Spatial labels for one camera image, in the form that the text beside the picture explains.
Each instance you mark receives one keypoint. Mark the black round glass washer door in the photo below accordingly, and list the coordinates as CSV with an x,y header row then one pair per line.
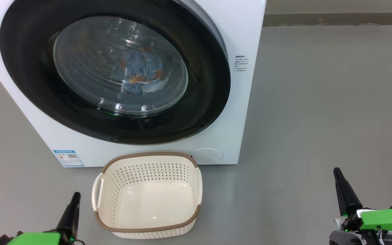
x,y
209,85

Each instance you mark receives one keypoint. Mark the cream perforated laundry basket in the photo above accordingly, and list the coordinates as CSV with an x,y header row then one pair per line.
x,y
148,204

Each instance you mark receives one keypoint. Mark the small text warning sticker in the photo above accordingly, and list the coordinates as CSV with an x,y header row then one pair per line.
x,y
241,63

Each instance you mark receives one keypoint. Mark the grey wall baseboard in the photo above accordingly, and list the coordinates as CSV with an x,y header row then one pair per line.
x,y
339,19

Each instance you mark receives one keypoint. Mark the white front-load washing machine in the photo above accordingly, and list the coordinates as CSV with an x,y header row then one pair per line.
x,y
247,119

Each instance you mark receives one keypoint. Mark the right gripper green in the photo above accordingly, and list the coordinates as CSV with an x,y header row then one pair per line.
x,y
386,220

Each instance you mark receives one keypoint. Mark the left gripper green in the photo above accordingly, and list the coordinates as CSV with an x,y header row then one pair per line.
x,y
36,239

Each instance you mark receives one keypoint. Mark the blue energy label sticker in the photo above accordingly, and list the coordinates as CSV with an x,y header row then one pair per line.
x,y
68,158

